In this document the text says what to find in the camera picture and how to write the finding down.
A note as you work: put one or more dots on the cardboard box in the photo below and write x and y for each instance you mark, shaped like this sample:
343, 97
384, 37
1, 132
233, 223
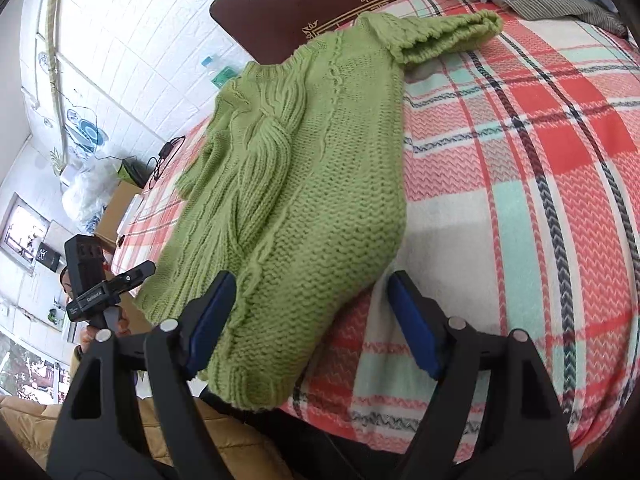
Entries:
106, 231

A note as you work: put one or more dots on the red plaid blanket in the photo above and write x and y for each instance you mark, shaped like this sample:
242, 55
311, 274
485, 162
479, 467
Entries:
522, 184

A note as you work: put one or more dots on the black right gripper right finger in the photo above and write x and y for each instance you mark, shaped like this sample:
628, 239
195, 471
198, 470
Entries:
494, 413

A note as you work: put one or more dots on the green knitted sweater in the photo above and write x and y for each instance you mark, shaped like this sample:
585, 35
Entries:
298, 191

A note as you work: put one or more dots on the green label water bottle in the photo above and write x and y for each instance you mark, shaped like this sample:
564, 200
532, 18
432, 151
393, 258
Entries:
218, 71

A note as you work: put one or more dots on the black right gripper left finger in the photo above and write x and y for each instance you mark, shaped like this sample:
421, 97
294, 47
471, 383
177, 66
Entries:
99, 433

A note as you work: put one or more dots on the grey striped garment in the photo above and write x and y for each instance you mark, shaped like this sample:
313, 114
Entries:
550, 7

